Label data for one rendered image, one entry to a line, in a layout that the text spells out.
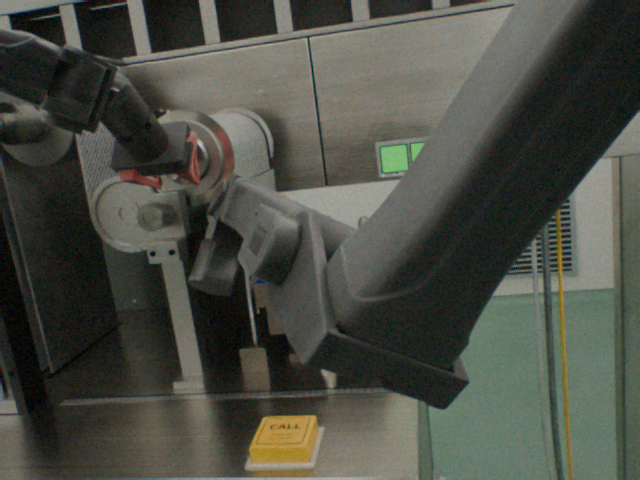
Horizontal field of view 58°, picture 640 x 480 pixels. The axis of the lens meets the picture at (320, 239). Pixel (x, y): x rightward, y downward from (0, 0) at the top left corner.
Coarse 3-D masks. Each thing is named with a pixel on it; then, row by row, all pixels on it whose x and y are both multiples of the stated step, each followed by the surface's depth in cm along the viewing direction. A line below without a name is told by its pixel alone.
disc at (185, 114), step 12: (168, 120) 87; (180, 120) 87; (192, 120) 87; (204, 120) 86; (216, 132) 87; (228, 144) 87; (228, 156) 87; (228, 168) 88; (204, 192) 89; (192, 204) 90
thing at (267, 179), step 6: (264, 174) 104; (270, 174) 109; (252, 180) 97; (258, 180) 100; (264, 180) 104; (270, 180) 108; (264, 186) 104; (270, 186) 108; (246, 276) 92; (246, 282) 92; (252, 282) 94; (246, 288) 92; (252, 288) 94; (252, 294) 94
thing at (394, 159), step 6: (384, 150) 115; (390, 150) 114; (396, 150) 114; (402, 150) 114; (384, 156) 115; (390, 156) 115; (396, 156) 115; (402, 156) 114; (384, 162) 115; (390, 162) 115; (396, 162) 115; (402, 162) 115; (384, 168) 115; (390, 168) 115; (396, 168) 115; (402, 168) 115
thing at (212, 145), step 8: (192, 128) 86; (200, 128) 86; (200, 136) 86; (208, 136) 86; (208, 144) 86; (216, 144) 86; (208, 152) 86; (216, 152) 86; (216, 160) 87; (208, 168) 87; (216, 168) 87; (208, 176) 87; (216, 176) 87; (168, 184) 89; (176, 184) 89; (192, 184) 88; (200, 184) 88; (208, 184) 88; (192, 192) 88; (200, 192) 88
